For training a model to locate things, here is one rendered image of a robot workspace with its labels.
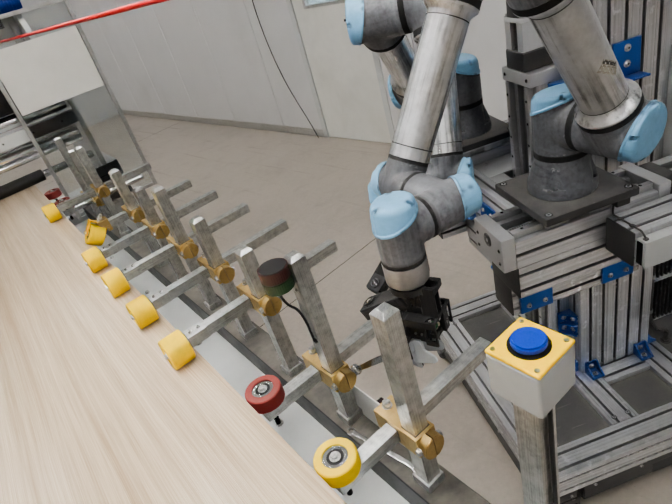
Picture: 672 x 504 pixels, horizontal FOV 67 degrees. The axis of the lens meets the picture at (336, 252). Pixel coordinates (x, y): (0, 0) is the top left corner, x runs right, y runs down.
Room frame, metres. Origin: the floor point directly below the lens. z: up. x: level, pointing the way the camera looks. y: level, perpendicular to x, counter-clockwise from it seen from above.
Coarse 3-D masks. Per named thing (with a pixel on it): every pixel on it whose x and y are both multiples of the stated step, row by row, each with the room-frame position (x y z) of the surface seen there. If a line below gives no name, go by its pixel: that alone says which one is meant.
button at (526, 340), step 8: (520, 328) 0.42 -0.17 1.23; (528, 328) 0.42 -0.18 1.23; (536, 328) 0.42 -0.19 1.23; (512, 336) 0.41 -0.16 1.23; (520, 336) 0.41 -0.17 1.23; (528, 336) 0.41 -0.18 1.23; (536, 336) 0.40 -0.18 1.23; (544, 336) 0.40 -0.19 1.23; (512, 344) 0.41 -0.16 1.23; (520, 344) 0.40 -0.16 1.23; (528, 344) 0.40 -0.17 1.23; (536, 344) 0.39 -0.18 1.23; (544, 344) 0.39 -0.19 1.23; (520, 352) 0.39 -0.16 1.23; (528, 352) 0.39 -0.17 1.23; (536, 352) 0.39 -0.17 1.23
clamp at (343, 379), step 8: (304, 360) 0.91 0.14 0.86; (312, 360) 0.88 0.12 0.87; (320, 368) 0.85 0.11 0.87; (344, 368) 0.83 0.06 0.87; (328, 376) 0.82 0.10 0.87; (336, 376) 0.81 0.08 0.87; (344, 376) 0.81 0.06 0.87; (352, 376) 0.82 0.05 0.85; (328, 384) 0.84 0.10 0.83; (336, 384) 0.80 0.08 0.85; (344, 384) 0.80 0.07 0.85; (352, 384) 0.81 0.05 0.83; (336, 392) 0.81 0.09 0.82; (344, 392) 0.80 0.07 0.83
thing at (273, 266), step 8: (264, 264) 0.84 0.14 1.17; (272, 264) 0.83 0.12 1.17; (280, 264) 0.82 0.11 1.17; (264, 272) 0.81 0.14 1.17; (272, 272) 0.80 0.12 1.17; (296, 288) 0.83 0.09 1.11; (280, 296) 0.82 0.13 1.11; (288, 304) 0.82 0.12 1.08; (304, 320) 0.83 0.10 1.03; (312, 336) 0.83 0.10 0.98
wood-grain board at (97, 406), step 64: (0, 256) 2.04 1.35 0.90; (64, 256) 1.83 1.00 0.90; (0, 320) 1.48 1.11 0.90; (64, 320) 1.35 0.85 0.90; (128, 320) 1.24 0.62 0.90; (0, 384) 1.12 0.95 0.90; (64, 384) 1.04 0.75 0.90; (128, 384) 0.96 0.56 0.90; (192, 384) 0.89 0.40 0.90; (0, 448) 0.88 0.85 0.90; (64, 448) 0.81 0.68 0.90; (128, 448) 0.76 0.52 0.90; (192, 448) 0.71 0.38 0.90; (256, 448) 0.66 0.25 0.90
